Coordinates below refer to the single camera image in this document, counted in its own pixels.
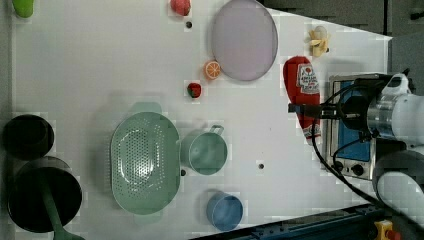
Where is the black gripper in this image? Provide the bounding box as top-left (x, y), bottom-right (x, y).
top-left (288, 103), bottom-right (347, 120)

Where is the red plush ketchup bottle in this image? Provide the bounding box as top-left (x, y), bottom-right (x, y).
top-left (283, 56), bottom-right (321, 143)

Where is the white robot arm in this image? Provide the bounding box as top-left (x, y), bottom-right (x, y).
top-left (288, 73), bottom-right (424, 226)

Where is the green oval strainer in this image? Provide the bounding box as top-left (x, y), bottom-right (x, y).
top-left (110, 102), bottom-right (180, 215)

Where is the black toaster oven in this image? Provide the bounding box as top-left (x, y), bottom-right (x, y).
top-left (324, 73), bottom-right (406, 181)

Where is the plush peeled banana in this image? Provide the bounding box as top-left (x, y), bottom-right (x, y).
top-left (309, 26), bottom-right (330, 57)

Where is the grey round plate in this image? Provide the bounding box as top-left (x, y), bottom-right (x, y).
top-left (211, 0), bottom-right (278, 81)

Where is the orange slice toy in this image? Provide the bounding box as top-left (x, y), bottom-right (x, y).
top-left (203, 61), bottom-right (221, 80)

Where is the green metal cup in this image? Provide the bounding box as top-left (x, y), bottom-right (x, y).
top-left (180, 125), bottom-right (228, 175)

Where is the small red strawberry toy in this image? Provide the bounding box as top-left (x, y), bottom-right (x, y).
top-left (187, 82), bottom-right (202, 99)

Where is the blue cup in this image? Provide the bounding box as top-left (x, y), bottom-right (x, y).
top-left (206, 192), bottom-right (244, 231)

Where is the red green strawberry toy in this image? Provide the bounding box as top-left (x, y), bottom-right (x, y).
top-left (170, 0), bottom-right (191, 16)

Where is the green ladle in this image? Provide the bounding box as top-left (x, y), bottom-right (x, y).
top-left (40, 179), bottom-right (85, 240)

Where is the black pot upper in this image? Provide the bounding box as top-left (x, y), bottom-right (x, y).
top-left (2, 114), bottom-right (54, 161)

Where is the black pot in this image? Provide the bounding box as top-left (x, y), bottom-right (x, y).
top-left (2, 114), bottom-right (54, 161)
top-left (7, 156), bottom-right (82, 233)

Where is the black pot lower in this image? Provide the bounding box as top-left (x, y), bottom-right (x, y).
top-left (7, 156), bottom-right (82, 233)

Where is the green cylinder toy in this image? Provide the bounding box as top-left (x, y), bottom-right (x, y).
top-left (12, 0), bottom-right (34, 18)

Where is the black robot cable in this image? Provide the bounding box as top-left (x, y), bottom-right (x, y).
top-left (310, 83), bottom-right (424, 234)

